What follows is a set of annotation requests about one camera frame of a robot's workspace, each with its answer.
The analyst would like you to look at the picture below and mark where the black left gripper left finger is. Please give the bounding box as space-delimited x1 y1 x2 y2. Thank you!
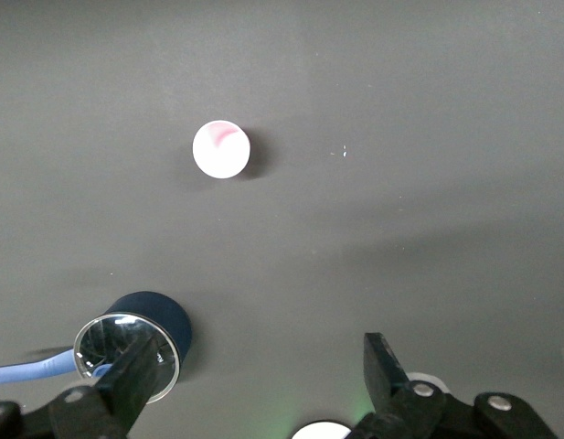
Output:
0 335 162 439

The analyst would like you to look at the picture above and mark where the dark blue saucepan blue handle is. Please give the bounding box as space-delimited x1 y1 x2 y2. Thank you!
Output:
0 291 194 406

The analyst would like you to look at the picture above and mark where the pink plastic cup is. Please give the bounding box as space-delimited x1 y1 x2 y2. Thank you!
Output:
191 119 252 180

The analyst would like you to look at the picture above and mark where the dark grey table mat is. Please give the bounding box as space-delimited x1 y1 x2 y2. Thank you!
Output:
0 0 564 439

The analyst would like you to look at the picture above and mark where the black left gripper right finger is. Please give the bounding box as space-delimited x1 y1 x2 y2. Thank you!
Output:
349 332 561 439

